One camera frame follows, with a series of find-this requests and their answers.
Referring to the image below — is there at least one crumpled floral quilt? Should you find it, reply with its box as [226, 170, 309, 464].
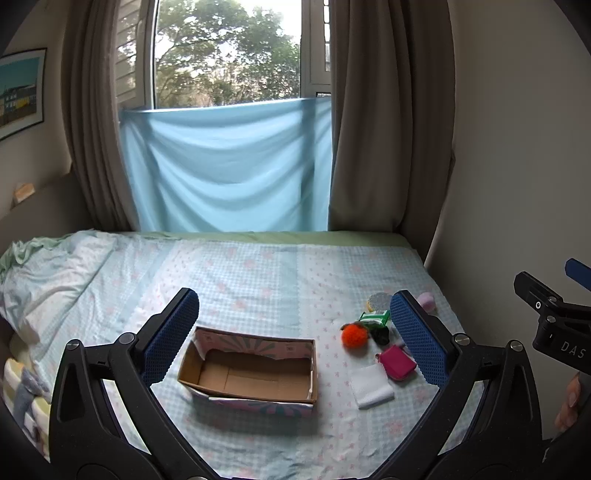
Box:
[0, 230, 123, 344]

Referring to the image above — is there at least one white cloth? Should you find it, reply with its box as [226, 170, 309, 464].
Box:
[350, 364, 395, 410]

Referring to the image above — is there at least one wall poster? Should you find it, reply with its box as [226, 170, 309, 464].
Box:
[0, 47, 48, 141]

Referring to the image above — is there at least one patterned cardboard box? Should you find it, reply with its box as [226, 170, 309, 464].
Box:
[177, 326, 319, 418]

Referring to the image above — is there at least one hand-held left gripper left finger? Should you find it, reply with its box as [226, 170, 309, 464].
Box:
[48, 288, 200, 476]

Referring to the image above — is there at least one pink pouch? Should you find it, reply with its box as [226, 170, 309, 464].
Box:
[375, 344, 417, 381]

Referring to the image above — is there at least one beige headboard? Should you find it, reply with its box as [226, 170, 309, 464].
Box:
[0, 172, 93, 259]

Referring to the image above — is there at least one green and white packet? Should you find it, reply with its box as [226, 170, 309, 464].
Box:
[359, 309, 392, 329]

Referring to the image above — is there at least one orange pompom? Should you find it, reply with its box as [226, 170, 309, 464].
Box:
[341, 323, 369, 347]

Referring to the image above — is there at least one beige curtain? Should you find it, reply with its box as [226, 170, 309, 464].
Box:
[327, 0, 457, 232]
[60, 0, 160, 232]

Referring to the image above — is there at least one green bed sheet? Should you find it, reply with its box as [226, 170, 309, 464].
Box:
[124, 230, 419, 251]

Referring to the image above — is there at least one person's right hand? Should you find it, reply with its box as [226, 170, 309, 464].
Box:
[554, 371, 591, 433]

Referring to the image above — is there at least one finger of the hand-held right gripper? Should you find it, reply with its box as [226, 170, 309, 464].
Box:
[514, 271, 565, 320]
[565, 258, 591, 293]

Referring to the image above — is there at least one window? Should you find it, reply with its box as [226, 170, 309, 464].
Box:
[113, 0, 334, 112]

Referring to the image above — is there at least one striped pastel blanket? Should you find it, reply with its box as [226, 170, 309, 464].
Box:
[0, 332, 52, 462]

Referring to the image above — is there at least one floral checked bedspread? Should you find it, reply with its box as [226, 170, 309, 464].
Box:
[28, 235, 490, 480]

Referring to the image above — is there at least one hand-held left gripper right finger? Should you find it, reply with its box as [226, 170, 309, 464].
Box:
[389, 290, 544, 476]

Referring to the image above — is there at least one light blue hanging cloth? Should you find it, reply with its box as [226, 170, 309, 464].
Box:
[117, 97, 334, 232]

